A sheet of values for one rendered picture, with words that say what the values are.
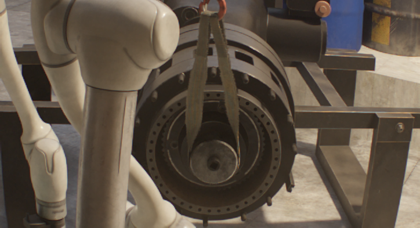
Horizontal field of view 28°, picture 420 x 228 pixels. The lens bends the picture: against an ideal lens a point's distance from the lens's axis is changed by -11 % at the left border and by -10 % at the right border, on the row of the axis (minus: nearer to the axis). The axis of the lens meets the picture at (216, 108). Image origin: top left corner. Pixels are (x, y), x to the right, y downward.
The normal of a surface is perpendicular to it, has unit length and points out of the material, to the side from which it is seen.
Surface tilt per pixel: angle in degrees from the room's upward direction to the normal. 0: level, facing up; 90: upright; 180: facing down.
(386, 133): 90
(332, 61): 90
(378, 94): 90
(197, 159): 90
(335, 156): 0
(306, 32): 68
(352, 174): 0
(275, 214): 0
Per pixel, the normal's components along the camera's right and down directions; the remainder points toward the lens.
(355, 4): 0.66, 0.28
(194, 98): -0.43, 0.32
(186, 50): -0.31, -0.90
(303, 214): 0.06, -0.94
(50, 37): -0.57, 0.57
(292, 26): 0.04, -0.22
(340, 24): 0.31, 0.33
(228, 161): 0.01, 0.33
